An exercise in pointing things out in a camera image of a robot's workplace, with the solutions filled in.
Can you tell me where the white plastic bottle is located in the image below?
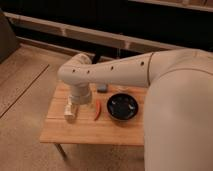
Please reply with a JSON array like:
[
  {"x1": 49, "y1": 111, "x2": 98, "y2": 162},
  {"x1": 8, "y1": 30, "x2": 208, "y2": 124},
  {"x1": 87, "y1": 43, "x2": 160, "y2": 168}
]
[{"x1": 64, "y1": 99, "x2": 79, "y2": 122}]

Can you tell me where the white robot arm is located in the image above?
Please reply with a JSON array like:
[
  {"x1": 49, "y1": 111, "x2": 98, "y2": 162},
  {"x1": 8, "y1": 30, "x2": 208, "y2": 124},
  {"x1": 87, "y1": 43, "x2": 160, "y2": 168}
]
[{"x1": 58, "y1": 49, "x2": 213, "y2": 171}]

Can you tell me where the blue sponge block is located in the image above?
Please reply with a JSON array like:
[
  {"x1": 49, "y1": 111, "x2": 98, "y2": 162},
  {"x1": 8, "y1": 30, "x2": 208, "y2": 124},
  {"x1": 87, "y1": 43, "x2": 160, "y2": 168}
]
[{"x1": 97, "y1": 84, "x2": 108, "y2": 93}]

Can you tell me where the black bowl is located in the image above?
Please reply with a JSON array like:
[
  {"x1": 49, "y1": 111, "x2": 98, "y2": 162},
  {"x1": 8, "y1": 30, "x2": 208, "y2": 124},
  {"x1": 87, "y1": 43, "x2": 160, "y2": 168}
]
[{"x1": 107, "y1": 93, "x2": 138, "y2": 121}]

